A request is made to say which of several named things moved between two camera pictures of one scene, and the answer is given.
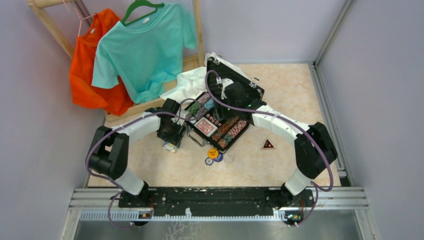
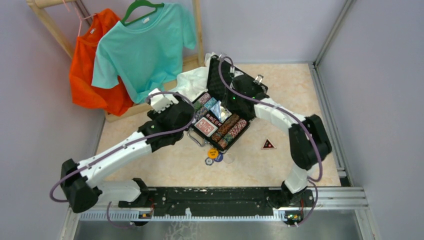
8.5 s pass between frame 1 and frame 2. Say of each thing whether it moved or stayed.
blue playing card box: moved
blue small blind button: stayed
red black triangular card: stayed
